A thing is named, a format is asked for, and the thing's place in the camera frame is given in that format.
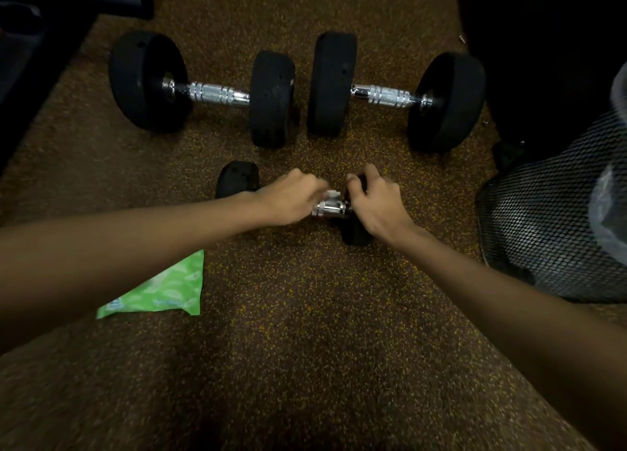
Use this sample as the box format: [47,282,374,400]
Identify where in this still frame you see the medium black chrome dumbbell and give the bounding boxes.
[108,29,297,149]

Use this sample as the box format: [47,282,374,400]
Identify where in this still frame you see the black bulky equipment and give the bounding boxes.
[450,0,627,172]

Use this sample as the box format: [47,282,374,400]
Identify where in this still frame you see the black metal bench frame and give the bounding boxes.
[0,0,123,172]

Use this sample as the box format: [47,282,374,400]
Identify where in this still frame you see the person's left forearm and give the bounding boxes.
[0,193,265,354]

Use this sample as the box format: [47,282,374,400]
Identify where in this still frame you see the large black chrome dumbbell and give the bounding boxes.
[307,31,487,154]

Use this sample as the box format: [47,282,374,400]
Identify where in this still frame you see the person's left hand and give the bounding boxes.
[252,167,330,227]

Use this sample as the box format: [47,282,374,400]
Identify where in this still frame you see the green wet wipes packet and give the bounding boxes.
[95,249,205,320]

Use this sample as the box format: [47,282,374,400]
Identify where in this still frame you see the person's right forearm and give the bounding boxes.
[391,225,627,449]

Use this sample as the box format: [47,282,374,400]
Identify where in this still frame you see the clear plastic bin liner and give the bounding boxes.
[587,63,627,253]

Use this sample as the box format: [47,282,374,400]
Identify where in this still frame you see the black mesh waste basket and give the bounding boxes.
[475,63,627,303]

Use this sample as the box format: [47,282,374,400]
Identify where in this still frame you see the small black chrome dumbbell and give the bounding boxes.
[214,160,376,246]

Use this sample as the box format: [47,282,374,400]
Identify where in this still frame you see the person's right hand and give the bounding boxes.
[346,163,418,246]

